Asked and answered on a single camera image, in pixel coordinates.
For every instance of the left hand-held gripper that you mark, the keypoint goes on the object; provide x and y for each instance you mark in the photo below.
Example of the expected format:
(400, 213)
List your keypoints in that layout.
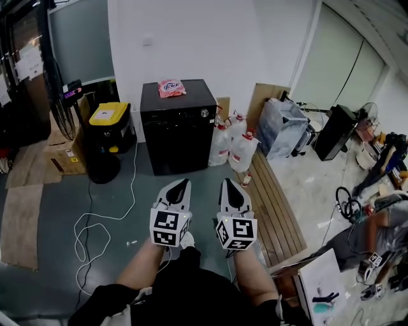
(165, 227)

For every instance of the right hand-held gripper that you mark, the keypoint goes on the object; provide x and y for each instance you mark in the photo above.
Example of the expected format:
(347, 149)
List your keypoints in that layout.
(237, 234)

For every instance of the black washing machine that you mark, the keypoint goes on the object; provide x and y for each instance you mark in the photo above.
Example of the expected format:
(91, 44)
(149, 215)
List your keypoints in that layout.
(178, 140)

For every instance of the silver washing machine dial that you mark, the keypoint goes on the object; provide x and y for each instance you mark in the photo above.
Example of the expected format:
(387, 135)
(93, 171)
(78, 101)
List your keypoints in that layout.
(204, 112)

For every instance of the person's left forearm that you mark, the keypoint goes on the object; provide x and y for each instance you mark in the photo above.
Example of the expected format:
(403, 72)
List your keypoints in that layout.
(140, 264)

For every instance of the person's right forearm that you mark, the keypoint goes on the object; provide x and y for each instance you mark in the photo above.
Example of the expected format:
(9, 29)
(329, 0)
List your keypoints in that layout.
(252, 273)

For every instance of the small white bottle red cap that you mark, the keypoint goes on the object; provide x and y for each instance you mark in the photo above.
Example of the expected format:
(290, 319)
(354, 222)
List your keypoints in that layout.
(246, 180)

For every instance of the wooden slat board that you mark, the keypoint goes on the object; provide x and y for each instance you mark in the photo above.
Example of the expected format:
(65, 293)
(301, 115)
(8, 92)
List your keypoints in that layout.
(274, 207)

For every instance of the clear jug with red cap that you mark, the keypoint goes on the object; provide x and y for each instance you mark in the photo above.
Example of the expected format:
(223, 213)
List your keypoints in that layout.
(243, 154)
(238, 122)
(220, 146)

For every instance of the person's white shoe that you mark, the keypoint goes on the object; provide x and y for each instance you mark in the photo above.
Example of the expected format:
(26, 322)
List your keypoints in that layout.
(188, 239)

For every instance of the black round stand base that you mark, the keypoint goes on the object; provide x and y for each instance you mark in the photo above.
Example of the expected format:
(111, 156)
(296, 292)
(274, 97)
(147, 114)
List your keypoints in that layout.
(103, 168)

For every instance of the plastic-wrapped grey appliance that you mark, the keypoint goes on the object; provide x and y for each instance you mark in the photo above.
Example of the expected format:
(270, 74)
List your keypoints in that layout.
(280, 130)

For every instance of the small leaning cardboard sheet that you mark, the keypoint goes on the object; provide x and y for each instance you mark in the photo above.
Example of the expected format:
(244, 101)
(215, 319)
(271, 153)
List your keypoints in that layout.
(223, 106)

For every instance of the black bin with yellow lid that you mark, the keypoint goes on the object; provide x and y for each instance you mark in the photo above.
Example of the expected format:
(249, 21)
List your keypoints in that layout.
(110, 127)

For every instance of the person's black clothing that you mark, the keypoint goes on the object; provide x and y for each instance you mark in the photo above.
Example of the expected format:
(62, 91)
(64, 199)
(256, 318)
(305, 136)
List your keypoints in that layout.
(191, 293)

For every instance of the pink detergent bag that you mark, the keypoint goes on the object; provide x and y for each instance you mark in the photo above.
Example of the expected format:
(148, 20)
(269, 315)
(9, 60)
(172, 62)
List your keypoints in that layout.
(171, 88)

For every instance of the tall leaning cardboard sheet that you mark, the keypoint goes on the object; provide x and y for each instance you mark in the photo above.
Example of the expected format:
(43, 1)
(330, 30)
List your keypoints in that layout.
(263, 95)

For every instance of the brown cardboard box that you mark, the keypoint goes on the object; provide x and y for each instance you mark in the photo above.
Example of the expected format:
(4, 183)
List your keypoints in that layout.
(68, 153)

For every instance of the black cabinet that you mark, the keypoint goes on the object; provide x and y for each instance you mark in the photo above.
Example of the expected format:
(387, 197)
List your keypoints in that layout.
(334, 133)

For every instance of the white board with tools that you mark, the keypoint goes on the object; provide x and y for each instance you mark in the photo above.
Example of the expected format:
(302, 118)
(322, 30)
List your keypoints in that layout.
(322, 286)

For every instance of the black floor fan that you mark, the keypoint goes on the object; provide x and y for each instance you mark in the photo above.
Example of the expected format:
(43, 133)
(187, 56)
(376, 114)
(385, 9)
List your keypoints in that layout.
(63, 108)

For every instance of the black device with pink panel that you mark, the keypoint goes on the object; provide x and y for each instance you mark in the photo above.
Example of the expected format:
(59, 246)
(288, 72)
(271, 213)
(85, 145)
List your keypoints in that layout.
(74, 90)

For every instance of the flat brown cardboard sheet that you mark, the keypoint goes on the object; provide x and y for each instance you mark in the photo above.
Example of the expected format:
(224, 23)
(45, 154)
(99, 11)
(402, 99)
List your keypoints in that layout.
(20, 226)
(28, 165)

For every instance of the small standing fan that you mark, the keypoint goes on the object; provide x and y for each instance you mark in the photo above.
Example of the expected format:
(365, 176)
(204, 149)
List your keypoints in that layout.
(368, 114)

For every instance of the grey glass panel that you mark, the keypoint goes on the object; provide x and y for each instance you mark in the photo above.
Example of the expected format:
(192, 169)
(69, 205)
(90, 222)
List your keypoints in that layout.
(83, 41)

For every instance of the black metal rack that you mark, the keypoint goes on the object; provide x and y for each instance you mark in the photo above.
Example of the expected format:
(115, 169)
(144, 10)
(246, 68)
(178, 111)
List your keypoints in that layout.
(19, 95)

